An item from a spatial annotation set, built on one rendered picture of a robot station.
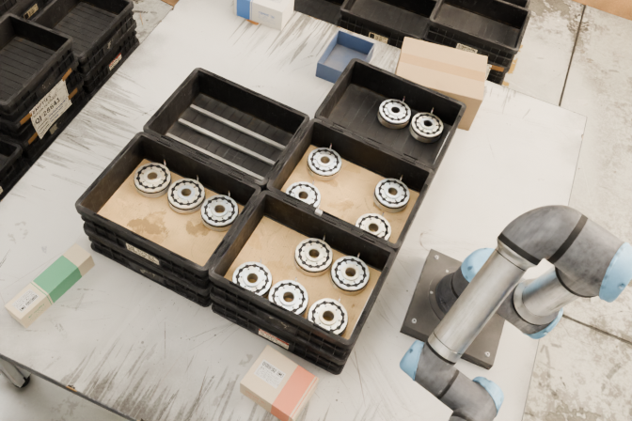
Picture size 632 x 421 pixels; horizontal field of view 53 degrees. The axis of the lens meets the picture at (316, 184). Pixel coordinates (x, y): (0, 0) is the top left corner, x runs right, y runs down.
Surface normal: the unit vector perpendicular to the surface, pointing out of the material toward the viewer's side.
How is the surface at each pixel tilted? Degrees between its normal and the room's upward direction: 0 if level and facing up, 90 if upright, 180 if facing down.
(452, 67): 0
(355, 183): 0
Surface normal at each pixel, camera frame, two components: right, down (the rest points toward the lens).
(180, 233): 0.11, -0.58
